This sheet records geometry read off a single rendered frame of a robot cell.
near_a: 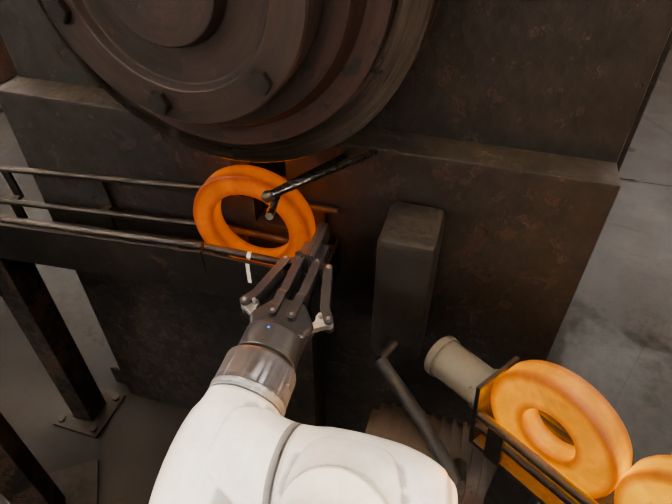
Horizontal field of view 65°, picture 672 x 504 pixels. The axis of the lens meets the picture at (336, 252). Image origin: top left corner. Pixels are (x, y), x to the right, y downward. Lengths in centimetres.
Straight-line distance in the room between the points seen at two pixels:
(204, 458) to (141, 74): 39
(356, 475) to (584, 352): 132
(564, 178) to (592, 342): 108
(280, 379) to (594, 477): 34
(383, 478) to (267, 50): 39
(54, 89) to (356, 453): 76
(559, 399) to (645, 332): 128
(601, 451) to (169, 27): 58
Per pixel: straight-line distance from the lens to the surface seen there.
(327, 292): 69
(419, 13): 55
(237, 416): 56
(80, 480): 149
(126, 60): 61
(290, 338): 63
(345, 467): 48
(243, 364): 60
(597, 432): 60
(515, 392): 64
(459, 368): 70
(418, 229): 71
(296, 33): 50
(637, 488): 62
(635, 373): 175
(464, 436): 83
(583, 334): 178
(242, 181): 74
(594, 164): 77
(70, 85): 101
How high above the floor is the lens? 124
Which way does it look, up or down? 41 degrees down
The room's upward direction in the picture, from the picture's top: straight up
